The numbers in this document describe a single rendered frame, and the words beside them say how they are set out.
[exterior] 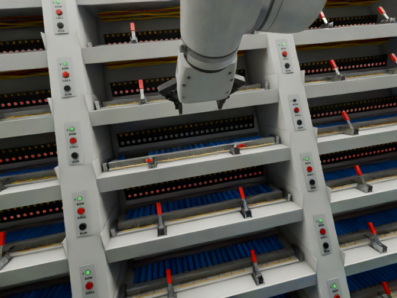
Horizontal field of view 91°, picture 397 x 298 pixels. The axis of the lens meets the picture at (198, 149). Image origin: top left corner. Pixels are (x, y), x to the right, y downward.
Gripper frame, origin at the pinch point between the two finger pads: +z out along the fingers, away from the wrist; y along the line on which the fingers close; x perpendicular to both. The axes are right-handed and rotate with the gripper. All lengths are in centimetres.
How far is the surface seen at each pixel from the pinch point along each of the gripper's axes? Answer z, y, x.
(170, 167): 19.2, -9.0, -8.8
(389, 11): 20, 100, 47
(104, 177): 19.1, -28.0, -8.8
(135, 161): 22.9, -19.6, -4.2
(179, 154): 23.0, -5.4, -4.3
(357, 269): 29, 45, -50
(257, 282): 28, 11, -46
